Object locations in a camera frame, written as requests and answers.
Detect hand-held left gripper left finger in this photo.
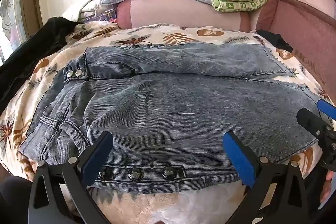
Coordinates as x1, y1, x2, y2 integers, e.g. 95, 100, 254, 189
28, 131, 114, 224

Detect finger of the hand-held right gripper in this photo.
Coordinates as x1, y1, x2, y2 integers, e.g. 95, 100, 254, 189
317, 99, 336, 120
296, 108, 327, 138

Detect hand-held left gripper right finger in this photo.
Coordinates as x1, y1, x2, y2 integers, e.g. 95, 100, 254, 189
222, 131, 309, 224

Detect blue denim pants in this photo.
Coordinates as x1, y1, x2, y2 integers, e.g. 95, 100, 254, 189
20, 43, 322, 194

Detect person's right hand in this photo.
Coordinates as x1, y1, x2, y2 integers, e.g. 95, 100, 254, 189
321, 170, 336, 210

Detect leaf print blanket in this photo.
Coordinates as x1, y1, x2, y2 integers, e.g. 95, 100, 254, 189
0, 21, 332, 224

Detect small black cloth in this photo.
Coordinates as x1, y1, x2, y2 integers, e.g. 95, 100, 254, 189
256, 29, 294, 53

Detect person's dark trouser leg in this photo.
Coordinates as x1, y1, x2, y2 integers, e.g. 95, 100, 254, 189
0, 175, 33, 224

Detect black jacket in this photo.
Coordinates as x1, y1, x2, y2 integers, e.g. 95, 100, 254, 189
0, 17, 77, 109

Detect purple packet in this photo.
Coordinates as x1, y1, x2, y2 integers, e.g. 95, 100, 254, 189
87, 10, 118, 24

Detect white crumpled cloth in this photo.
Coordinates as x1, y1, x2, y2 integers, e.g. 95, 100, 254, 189
62, 0, 118, 23

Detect patterned glass window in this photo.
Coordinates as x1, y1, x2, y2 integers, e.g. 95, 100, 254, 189
0, 0, 29, 63

